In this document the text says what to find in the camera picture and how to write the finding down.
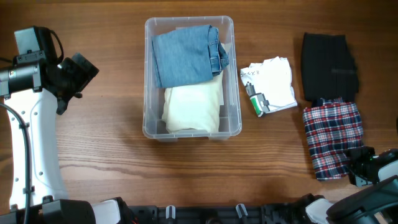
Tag red plaid shirt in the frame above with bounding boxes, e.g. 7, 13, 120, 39
303, 98, 364, 181

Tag black garment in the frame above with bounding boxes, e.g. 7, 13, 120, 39
301, 33, 359, 102

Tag white printed t-shirt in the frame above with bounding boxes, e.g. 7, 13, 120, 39
240, 57, 297, 117

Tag blue jeans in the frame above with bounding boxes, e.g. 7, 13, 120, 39
152, 24, 229, 88

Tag cream cloth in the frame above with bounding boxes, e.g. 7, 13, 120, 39
162, 73, 223, 133

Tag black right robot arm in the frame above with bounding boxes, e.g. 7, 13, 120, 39
304, 146, 397, 224

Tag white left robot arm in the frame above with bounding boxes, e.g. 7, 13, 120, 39
1, 53, 139, 223

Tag clear plastic storage bin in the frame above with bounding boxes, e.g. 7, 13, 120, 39
142, 16, 242, 142

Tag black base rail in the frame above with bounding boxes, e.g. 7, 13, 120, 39
124, 194, 327, 224

